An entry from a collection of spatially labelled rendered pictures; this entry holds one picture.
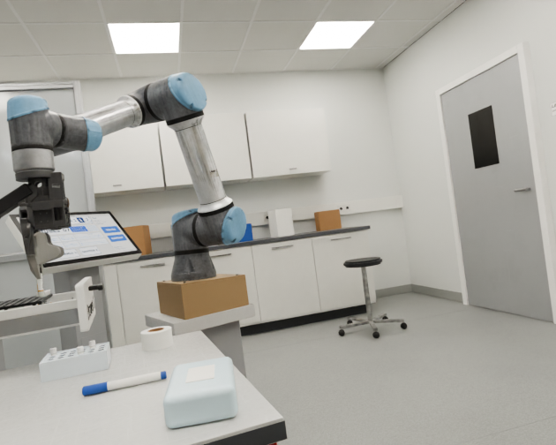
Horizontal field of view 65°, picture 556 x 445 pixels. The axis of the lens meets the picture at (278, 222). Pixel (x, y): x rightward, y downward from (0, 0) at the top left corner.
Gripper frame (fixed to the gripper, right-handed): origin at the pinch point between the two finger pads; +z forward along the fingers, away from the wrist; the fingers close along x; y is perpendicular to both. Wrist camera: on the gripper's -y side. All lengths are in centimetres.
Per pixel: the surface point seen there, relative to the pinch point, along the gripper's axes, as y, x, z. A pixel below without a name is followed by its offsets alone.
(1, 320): -10.4, 12.9, 9.8
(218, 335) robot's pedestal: 41, 42, 29
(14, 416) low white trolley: -1.1, -19.8, 21.4
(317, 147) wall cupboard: 217, 338, -86
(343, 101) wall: 274, 370, -145
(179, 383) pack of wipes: 23.6, -36.2, 16.9
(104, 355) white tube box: 11.3, -3.0, 18.3
